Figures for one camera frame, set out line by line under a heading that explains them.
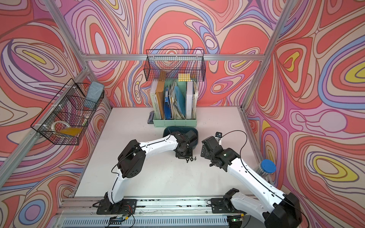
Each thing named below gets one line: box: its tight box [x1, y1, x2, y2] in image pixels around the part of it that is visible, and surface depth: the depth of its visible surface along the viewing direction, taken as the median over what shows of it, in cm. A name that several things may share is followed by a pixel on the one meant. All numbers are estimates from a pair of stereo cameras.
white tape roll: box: [51, 120, 71, 133], surface depth 70 cm
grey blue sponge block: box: [86, 80, 105, 104], surface depth 83 cm
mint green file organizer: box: [150, 79, 199, 128], surface depth 101 cm
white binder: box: [185, 81, 194, 120], surface depth 99 cm
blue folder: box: [163, 96, 172, 120], surface depth 100 cm
